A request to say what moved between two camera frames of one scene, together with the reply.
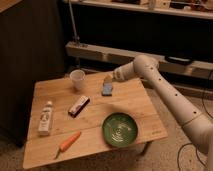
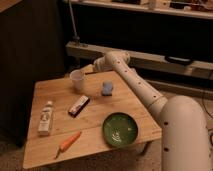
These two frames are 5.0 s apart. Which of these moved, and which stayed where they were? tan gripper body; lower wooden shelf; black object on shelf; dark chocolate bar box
Moved: tan gripper body
Stayed: black object on shelf; lower wooden shelf; dark chocolate bar box
